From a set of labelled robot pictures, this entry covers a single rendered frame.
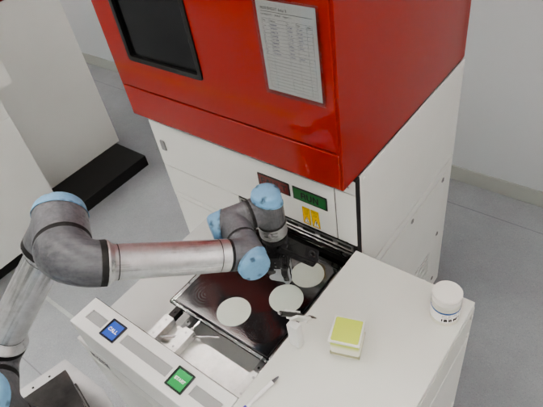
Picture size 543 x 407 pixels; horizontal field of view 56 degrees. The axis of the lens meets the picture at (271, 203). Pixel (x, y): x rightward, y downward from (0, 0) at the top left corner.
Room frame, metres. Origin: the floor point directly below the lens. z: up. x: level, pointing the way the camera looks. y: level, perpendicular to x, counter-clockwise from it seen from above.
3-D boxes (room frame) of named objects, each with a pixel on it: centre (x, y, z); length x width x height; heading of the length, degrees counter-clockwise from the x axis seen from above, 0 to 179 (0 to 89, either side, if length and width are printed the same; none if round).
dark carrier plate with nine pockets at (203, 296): (0.96, 0.09, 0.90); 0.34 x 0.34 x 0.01; 45
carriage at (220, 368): (0.76, 0.26, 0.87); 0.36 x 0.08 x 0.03; 45
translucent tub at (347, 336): (0.66, -0.12, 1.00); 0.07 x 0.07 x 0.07; 64
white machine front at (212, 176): (1.25, 0.07, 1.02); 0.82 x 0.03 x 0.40; 45
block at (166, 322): (0.87, 0.37, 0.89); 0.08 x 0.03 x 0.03; 135
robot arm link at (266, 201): (0.94, 0.01, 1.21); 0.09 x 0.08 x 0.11; 105
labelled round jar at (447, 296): (0.70, -0.37, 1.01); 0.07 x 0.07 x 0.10
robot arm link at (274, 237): (0.94, 0.01, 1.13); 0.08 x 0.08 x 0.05
